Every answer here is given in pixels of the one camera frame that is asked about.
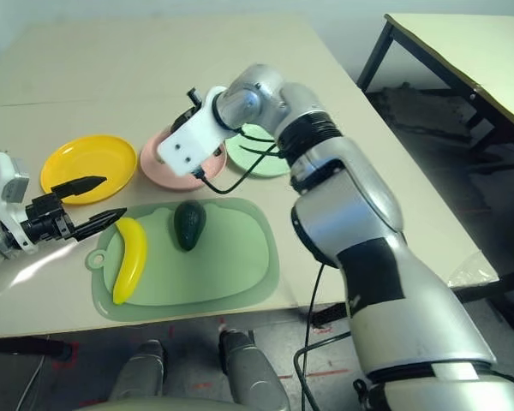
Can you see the dark green toy avocado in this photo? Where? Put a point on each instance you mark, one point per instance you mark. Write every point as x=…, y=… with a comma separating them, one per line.
x=189, y=227

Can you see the black table base bar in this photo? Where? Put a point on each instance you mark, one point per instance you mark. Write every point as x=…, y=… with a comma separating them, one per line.
x=25, y=346

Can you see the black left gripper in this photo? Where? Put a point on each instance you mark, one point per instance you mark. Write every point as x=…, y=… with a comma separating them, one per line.
x=45, y=220

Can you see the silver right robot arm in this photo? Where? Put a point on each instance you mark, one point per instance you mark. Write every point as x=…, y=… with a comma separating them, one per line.
x=347, y=192

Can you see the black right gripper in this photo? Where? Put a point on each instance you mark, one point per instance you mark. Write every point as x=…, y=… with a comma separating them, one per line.
x=188, y=114

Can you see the clear plastic bag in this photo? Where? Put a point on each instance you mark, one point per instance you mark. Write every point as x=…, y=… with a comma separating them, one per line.
x=471, y=269

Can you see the green plastic cutting board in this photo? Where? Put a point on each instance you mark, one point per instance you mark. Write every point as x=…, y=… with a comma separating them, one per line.
x=222, y=265

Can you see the black-framed side table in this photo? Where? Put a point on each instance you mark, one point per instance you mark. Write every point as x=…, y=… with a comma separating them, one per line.
x=454, y=51

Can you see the pale green round plate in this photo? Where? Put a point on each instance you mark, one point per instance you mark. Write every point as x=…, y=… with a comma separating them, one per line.
x=240, y=159

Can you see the pink round plate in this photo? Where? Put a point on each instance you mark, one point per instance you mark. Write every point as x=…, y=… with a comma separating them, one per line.
x=154, y=171

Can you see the yellow round plate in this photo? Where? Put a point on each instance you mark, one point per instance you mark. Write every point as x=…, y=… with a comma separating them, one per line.
x=90, y=164

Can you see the yellow toy banana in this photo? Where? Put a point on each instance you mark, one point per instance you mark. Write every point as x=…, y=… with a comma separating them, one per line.
x=133, y=257

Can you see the pale robot torso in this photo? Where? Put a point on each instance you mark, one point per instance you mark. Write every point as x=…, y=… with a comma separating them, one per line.
x=154, y=404

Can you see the grey robot right leg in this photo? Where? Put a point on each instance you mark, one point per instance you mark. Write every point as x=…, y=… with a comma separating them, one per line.
x=252, y=377

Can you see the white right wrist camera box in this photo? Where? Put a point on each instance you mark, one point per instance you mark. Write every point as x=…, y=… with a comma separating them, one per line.
x=193, y=141

